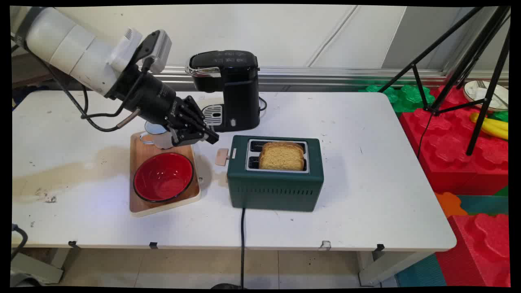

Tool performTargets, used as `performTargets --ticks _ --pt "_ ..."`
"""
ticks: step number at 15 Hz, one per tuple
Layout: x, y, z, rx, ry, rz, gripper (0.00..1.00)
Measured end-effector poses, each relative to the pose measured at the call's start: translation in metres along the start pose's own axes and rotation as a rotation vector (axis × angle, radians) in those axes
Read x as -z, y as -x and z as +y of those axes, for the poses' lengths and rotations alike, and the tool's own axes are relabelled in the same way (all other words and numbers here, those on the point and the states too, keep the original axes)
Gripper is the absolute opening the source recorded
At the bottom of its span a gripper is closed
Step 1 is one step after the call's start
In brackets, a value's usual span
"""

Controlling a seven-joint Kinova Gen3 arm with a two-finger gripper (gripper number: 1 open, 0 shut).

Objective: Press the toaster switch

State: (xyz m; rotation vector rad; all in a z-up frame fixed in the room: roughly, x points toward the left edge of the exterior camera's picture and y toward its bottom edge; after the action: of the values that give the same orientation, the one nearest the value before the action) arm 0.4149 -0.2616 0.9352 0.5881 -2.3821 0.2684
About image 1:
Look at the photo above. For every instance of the black coffee machine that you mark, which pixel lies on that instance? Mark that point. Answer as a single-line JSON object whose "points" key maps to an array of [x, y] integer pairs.
{"points": [[230, 87]]}

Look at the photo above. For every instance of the black tripod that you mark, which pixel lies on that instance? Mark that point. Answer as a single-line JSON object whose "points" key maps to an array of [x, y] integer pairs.
{"points": [[468, 57]]}

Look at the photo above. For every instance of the yellow banana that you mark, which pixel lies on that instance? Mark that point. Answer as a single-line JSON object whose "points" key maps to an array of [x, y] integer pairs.
{"points": [[490, 127]]}

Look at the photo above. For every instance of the white bowl with utensils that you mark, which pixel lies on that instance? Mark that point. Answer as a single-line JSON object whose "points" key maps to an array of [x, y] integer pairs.
{"points": [[484, 94]]}

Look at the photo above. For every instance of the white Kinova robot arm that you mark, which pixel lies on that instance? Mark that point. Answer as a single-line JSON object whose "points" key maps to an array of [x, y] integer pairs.
{"points": [[69, 44]]}

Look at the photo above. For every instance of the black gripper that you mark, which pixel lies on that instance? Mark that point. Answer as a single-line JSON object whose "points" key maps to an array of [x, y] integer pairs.
{"points": [[156, 99]]}

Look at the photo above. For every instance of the orange foam puzzle piece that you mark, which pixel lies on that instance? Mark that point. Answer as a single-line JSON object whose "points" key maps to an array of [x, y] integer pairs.
{"points": [[449, 203]]}

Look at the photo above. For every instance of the red bowl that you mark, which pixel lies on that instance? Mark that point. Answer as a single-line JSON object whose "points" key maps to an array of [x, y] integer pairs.
{"points": [[163, 177]]}

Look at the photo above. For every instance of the white enamel mug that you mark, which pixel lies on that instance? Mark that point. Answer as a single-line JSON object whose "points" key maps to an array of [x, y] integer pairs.
{"points": [[156, 136]]}

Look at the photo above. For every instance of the green foam block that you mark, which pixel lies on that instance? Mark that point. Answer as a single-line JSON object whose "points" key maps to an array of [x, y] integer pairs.
{"points": [[403, 97]]}

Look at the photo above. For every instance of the toasted bread slice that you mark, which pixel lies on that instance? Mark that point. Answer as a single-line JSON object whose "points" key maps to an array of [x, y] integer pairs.
{"points": [[281, 155]]}

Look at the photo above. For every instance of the green toaster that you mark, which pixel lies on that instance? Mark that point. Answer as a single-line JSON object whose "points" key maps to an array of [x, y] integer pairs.
{"points": [[276, 179]]}

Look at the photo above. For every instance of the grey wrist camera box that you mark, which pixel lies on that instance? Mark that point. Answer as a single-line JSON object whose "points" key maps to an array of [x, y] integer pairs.
{"points": [[158, 49]]}

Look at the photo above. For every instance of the large red foam block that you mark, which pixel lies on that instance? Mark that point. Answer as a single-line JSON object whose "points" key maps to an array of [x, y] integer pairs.
{"points": [[460, 154]]}

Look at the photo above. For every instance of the wooden cutting board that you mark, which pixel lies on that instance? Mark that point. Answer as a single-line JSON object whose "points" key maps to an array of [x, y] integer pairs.
{"points": [[140, 162]]}

